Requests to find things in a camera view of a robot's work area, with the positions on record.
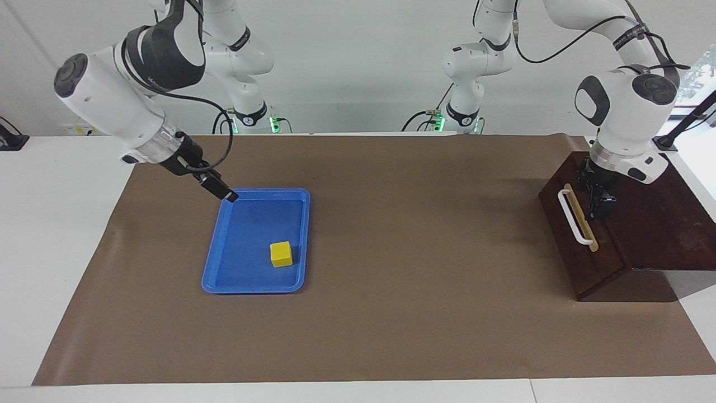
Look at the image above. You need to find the black table mount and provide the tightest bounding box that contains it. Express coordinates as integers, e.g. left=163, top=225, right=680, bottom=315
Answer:
left=0, top=116, right=30, bottom=152

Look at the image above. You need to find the yellow cube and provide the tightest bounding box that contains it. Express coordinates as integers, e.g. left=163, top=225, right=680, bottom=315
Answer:
left=270, top=241, right=294, bottom=268

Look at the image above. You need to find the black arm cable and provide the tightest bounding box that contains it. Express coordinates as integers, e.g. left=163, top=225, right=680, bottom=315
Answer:
left=512, top=0, right=691, bottom=71
left=120, top=45, right=235, bottom=174

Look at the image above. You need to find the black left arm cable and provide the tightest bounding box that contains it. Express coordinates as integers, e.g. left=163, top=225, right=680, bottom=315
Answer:
left=512, top=0, right=691, bottom=71

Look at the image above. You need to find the wooden drawer with white handle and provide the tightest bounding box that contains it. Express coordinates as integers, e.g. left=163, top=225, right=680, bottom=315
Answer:
left=538, top=152, right=634, bottom=298

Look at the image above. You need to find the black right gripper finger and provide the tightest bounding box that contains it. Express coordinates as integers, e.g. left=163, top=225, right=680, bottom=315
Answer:
left=193, top=162, right=224, bottom=188
left=204, top=176, right=239, bottom=203

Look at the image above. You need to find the blue plastic tray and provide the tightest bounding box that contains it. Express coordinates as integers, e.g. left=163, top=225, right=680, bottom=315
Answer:
left=201, top=188, right=311, bottom=294

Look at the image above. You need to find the white wall socket box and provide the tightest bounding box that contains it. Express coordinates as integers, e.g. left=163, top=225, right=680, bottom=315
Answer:
left=60, top=122, right=104, bottom=137

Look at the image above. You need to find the brown table mat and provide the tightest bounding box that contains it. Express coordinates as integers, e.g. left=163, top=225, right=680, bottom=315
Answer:
left=32, top=134, right=716, bottom=387

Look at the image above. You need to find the dark wooden cabinet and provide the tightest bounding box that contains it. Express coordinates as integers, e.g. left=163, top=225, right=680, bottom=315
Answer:
left=571, top=151, right=716, bottom=303

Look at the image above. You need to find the black camera stand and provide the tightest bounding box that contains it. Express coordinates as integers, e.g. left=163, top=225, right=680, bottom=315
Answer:
left=653, top=90, right=716, bottom=152

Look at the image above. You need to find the black base cable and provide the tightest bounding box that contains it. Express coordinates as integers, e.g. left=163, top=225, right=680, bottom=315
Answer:
left=211, top=108, right=235, bottom=135
left=402, top=109, right=448, bottom=132

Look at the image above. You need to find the window pane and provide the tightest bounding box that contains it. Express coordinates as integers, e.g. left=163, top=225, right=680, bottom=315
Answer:
left=674, top=48, right=716, bottom=107

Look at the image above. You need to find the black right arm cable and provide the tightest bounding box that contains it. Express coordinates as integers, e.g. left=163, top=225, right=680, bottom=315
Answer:
left=120, top=45, right=235, bottom=174

